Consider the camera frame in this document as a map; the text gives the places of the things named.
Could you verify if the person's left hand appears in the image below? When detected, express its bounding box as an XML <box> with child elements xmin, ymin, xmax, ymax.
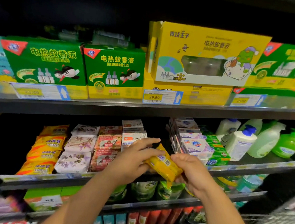
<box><xmin>102</xmin><ymin>134</ymin><xmax>163</xmax><ymax>190</ymax></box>

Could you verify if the person's right hand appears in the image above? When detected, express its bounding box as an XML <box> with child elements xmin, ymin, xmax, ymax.
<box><xmin>167</xmin><ymin>152</ymin><xmax>222</xmax><ymax>202</ymax></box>

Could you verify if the stack of white orange soap boxes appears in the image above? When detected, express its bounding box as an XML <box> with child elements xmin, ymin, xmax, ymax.
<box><xmin>120</xmin><ymin>118</ymin><xmax>151</xmax><ymax>152</ymax></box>

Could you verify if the stack of pink soap boxes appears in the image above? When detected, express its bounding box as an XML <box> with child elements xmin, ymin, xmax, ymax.
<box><xmin>89</xmin><ymin>124</ymin><xmax>124</xmax><ymax>174</ymax></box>

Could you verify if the stack of green soap boxes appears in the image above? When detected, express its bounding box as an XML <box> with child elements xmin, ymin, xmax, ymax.
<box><xmin>197</xmin><ymin>126</ymin><xmax>233</xmax><ymax>169</ymax></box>

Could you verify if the stack of white purple soap boxes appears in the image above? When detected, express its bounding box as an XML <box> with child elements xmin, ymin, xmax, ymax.
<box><xmin>165</xmin><ymin>116</ymin><xmax>218</xmax><ymax>162</ymax></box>

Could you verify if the yellow soap packet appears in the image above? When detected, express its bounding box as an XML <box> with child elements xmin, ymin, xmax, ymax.
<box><xmin>30</xmin><ymin>134</ymin><xmax>67</xmax><ymax>153</ymax></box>
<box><xmin>16</xmin><ymin>160</ymin><xmax>56</xmax><ymax>179</ymax></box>
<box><xmin>39</xmin><ymin>123</ymin><xmax>71</xmax><ymax>140</ymax></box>
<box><xmin>25</xmin><ymin>147</ymin><xmax>63</xmax><ymax>166</ymax></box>
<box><xmin>145</xmin><ymin>143</ymin><xmax>186</xmax><ymax>183</ymax></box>

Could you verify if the white hand sanitizer bottle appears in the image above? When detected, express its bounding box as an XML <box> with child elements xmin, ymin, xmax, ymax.
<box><xmin>216</xmin><ymin>118</ymin><xmax>242</xmax><ymax>144</ymax></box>
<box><xmin>224</xmin><ymin>123</ymin><xmax>259</xmax><ymax>163</ymax></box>

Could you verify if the stack of floral soap boxes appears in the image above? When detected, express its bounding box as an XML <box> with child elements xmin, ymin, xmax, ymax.
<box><xmin>54</xmin><ymin>122</ymin><xmax>100</xmax><ymax>177</ymax></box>

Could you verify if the pale green hand sanitizer bottle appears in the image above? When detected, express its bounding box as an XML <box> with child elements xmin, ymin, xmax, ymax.
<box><xmin>239</xmin><ymin>117</ymin><xmax>264</xmax><ymax>137</ymax></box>

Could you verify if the bright green hand sanitizer bottle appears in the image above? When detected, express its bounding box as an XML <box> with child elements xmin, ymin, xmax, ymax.
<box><xmin>271</xmin><ymin>127</ymin><xmax>295</xmax><ymax>160</ymax></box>

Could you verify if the person's left forearm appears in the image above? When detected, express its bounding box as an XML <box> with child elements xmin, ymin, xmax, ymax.
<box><xmin>39</xmin><ymin>171</ymin><xmax>133</xmax><ymax>224</ymax></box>

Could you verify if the person's right forearm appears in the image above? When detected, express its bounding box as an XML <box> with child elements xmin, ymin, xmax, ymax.
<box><xmin>194</xmin><ymin>188</ymin><xmax>264</xmax><ymax>224</ymax></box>

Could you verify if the row of red tubes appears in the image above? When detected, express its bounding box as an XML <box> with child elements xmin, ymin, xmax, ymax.
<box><xmin>126</xmin><ymin>200</ymin><xmax>204</xmax><ymax>224</ymax></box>

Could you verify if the row of blue white tubes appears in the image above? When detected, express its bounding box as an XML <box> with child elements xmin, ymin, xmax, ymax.
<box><xmin>92</xmin><ymin>211</ymin><xmax>127</xmax><ymax>224</ymax></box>

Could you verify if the green white carton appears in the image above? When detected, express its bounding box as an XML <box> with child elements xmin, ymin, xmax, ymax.
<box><xmin>59</xmin><ymin>184</ymin><xmax>84</xmax><ymax>198</ymax></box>
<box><xmin>23</xmin><ymin>185</ymin><xmax>66</xmax><ymax>214</ymax></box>

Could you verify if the white blue price tag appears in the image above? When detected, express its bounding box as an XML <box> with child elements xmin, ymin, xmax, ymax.
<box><xmin>230</xmin><ymin>92</ymin><xmax>268</xmax><ymax>109</ymax></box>
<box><xmin>142</xmin><ymin>88</ymin><xmax>184</xmax><ymax>106</ymax></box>
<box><xmin>10</xmin><ymin>81</ymin><xmax>72</xmax><ymax>102</ymax></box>

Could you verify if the flat yellow box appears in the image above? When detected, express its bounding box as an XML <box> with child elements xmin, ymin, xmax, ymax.
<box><xmin>142</xmin><ymin>70</ymin><xmax>235</xmax><ymax>109</ymax></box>

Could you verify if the green box mosquito print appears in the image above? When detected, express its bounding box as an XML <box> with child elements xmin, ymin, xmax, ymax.
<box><xmin>80</xmin><ymin>43</ymin><xmax>148</xmax><ymax>102</ymax></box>
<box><xmin>0</xmin><ymin>34</ymin><xmax>92</xmax><ymax>100</ymax></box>

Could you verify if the row of dark green packs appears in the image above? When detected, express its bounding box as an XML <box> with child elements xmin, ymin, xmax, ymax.
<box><xmin>41</xmin><ymin>23</ymin><xmax>136</xmax><ymax>49</ymax></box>

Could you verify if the red white packet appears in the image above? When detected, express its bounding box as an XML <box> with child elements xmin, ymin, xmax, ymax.
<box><xmin>0</xmin><ymin>217</ymin><xmax>38</xmax><ymax>224</ymax></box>

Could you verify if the large yellow box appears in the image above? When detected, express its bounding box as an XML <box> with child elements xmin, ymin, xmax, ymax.
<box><xmin>145</xmin><ymin>20</ymin><xmax>273</xmax><ymax>91</ymax></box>

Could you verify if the green yellow cartoon box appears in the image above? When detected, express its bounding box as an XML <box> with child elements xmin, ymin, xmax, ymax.
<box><xmin>245</xmin><ymin>40</ymin><xmax>295</xmax><ymax>92</ymax></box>

